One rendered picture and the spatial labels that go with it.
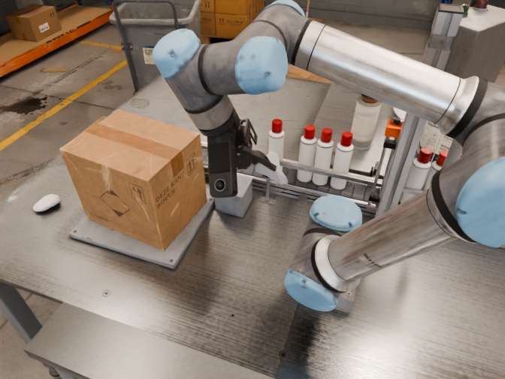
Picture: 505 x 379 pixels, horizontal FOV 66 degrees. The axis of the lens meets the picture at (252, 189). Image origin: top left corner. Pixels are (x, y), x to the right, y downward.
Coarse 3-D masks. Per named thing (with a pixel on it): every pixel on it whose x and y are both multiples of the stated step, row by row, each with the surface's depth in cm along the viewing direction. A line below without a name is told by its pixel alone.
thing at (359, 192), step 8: (248, 168) 137; (288, 168) 137; (256, 176) 134; (288, 176) 134; (296, 176) 134; (312, 176) 134; (296, 184) 130; (304, 184) 130; (312, 184) 130; (328, 184) 130; (352, 184) 130; (360, 184) 130; (328, 192) 127; (336, 192) 127; (344, 192) 127; (352, 192) 128; (360, 192) 127; (368, 192) 127; (376, 192) 127; (360, 200) 125
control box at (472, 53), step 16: (480, 16) 78; (496, 16) 78; (464, 32) 74; (480, 32) 72; (496, 32) 76; (464, 48) 75; (480, 48) 76; (496, 48) 80; (448, 64) 79; (464, 64) 77; (480, 64) 80; (496, 64) 84
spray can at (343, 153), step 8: (344, 136) 116; (344, 144) 117; (336, 152) 120; (344, 152) 118; (336, 160) 121; (344, 160) 120; (336, 168) 123; (344, 168) 122; (336, 184) 127; (344, 184) 127
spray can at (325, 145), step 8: (328, 128) 119; (328, 136) 117; (320, 144) 120; (328, 144) 119; (320, 152) 121; (328, 152) 120; (320, 160) 123; (328, 160) 123; (320, 168) 125; (328, 168) 126; (320, 176) 127; (320, 184) 129
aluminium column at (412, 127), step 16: (448, 16) 74; (432, 32) 76; (448, 32) 75; (432, 48) 78; (432, 64) 81; (416, 128) 90; (400, 144) 94; (416, 144) 92; (400, 160) 96; (400, 176) 100; (384, 192) 104; (400, 192) 102; (384, 208) 108
